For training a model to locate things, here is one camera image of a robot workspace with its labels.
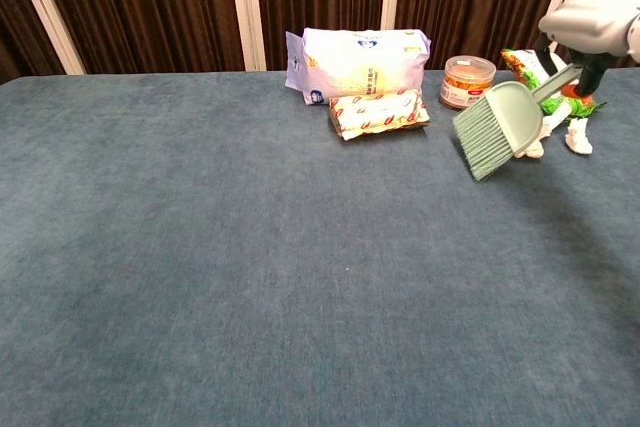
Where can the right robot hand orange thumb tip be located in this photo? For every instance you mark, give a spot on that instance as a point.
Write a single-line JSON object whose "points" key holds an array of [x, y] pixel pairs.
{"points": [[595, 17]]}

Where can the mint green hand brush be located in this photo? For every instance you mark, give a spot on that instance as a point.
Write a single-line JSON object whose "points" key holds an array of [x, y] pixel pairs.
{"points": [[500, 122]]}

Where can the green white snack bag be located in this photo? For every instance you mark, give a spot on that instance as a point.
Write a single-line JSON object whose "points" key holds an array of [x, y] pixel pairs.
{"points": [[525, 67]]}

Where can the round clear snack jar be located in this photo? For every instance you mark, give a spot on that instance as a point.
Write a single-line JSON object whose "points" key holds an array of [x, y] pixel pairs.
{"points": [[466, 84]]}

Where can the small beige red-print snack pack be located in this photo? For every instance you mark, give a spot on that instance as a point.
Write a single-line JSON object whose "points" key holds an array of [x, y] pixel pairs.
{"points": [[380, 114]]}

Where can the large white purple tissue pack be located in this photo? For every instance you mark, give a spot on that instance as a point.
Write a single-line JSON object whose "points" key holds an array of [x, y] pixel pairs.
{"points": [[357, 64]]}

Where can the blue table cloth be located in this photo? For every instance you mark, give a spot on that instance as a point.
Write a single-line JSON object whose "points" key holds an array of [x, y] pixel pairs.
{"points": [[250, 272]]}

